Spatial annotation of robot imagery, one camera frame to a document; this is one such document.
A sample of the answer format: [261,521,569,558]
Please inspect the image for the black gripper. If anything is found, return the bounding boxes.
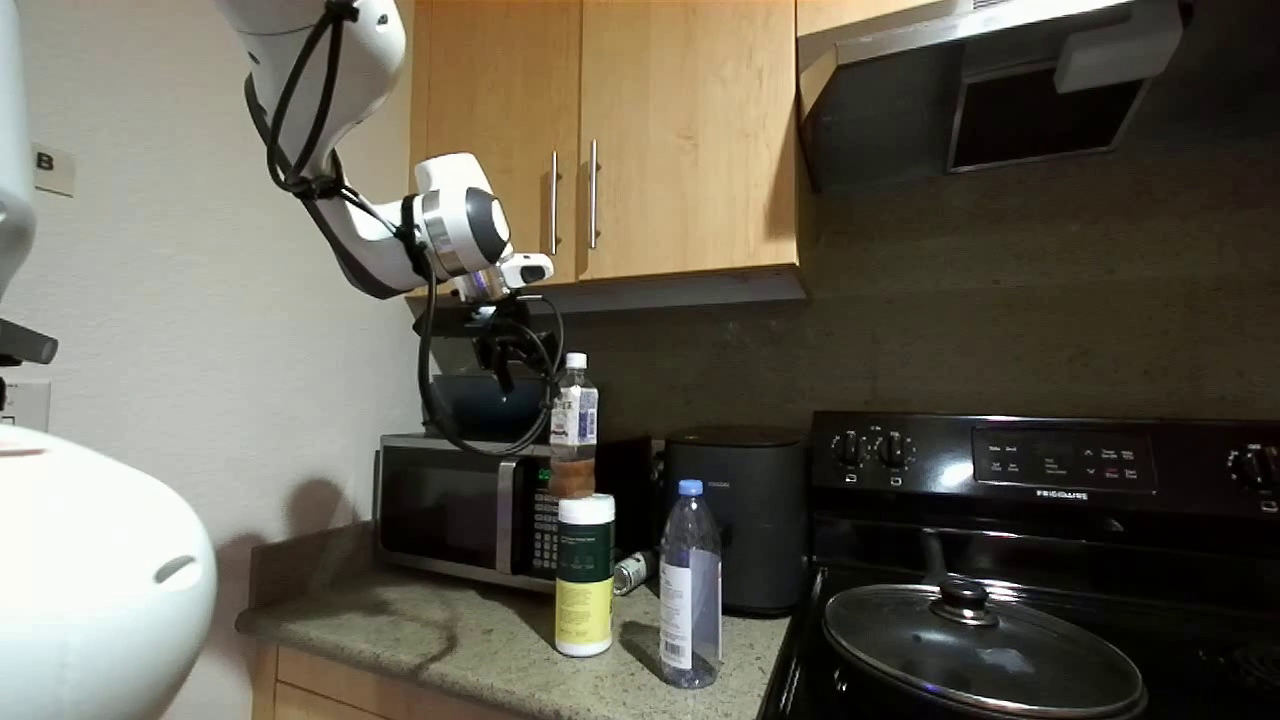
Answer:
[432,292,554,403]

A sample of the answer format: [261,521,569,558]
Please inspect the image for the stainless steel black microwave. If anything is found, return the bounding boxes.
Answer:
[372,433,603,595]

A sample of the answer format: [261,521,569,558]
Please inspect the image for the clear water bottle blue cap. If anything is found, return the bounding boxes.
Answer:
[656,474,727,690]

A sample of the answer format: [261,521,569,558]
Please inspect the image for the dark blue bowl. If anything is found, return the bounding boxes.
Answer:
[421,366,552,445]

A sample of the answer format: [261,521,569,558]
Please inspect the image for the small grey counter object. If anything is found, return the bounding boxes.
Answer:
[607,546,656,595]

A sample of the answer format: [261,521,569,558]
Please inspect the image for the white-lidded green yellow canister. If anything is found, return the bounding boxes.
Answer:
[552,489,618,658]

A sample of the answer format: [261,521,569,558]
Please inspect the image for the black box-shaped appliance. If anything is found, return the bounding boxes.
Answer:
[647,433,810,621]

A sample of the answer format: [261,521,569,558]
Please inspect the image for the wooden cabinet door wide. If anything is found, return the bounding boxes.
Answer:
[405,0,584,288]

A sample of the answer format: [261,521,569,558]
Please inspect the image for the wooden cabinet door narrow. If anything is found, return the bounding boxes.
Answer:
[575,0,802,285]

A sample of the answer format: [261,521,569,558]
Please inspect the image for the wooden base cabinet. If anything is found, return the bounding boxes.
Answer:
[246,640,536,720]

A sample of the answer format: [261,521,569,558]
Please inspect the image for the range hood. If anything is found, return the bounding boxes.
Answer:
[796,0,1190,192]

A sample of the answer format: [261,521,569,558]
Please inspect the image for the black electric stove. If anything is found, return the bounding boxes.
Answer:
[757,408,1280,720]

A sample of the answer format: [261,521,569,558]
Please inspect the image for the glass pan lid with knob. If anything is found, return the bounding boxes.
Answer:
[819,572,1152,720]

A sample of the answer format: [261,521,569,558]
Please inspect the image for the metal cabinet door handle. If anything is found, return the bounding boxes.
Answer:
[584,135,607,258]
[544,146,563,258]

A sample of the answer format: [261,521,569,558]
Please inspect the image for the black mounting bracket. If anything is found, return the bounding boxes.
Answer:
[0,315,61,373]

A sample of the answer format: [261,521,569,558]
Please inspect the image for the white wall switch plate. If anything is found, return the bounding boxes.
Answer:
[30,132,79,199]

